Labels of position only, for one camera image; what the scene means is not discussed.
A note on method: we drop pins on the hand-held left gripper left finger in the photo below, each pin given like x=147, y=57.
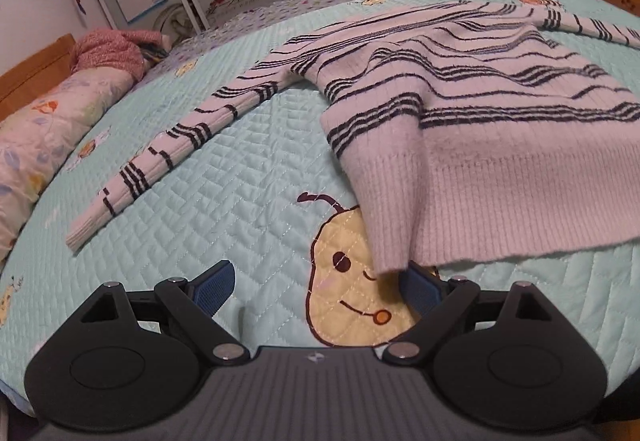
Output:
x=215, y=288

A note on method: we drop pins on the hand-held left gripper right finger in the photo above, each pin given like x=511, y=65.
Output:
x=417, y=291

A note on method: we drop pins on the pink striped knit sweater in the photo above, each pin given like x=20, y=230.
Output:
x=475, y=121

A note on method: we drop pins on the mint quilted bedspread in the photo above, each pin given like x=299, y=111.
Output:
x=225, y=181

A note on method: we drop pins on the floral pillow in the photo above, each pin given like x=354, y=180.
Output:
x=45, y=136

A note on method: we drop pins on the pink knitted blanket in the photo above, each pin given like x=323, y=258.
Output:
x=110, y=53

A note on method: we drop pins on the round standing fan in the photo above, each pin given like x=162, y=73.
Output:
x=177, y=23

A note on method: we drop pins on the wooden headboard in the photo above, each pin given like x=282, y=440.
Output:
x=35, y=71

